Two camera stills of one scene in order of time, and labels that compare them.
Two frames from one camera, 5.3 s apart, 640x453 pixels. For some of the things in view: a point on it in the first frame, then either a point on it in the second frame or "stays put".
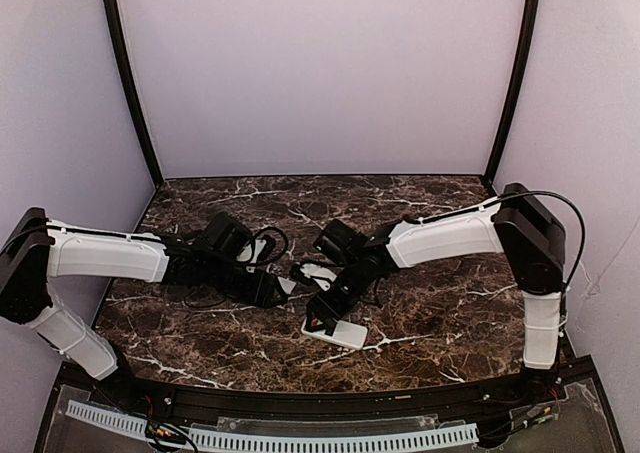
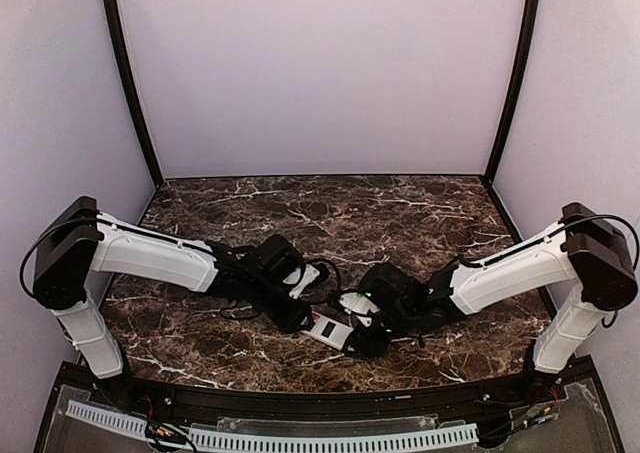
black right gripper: x=331 y=303 → x=365 y=340
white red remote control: x=347 y=334 stays put
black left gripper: x=267 y=289 → x=298 y=317
